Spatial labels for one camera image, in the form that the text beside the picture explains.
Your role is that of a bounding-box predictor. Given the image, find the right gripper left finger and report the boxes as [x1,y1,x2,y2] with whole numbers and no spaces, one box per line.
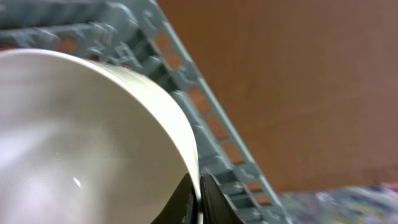
[151,174,198,224]

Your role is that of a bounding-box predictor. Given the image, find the grey dishwasher rack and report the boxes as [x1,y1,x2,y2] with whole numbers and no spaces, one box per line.
[1,1,290,223]

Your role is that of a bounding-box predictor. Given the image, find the pale green bowl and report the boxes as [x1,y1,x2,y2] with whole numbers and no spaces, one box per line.
[1,49,201,223]

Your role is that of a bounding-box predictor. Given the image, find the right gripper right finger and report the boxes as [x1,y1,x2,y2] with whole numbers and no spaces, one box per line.
[200,174,244,224]

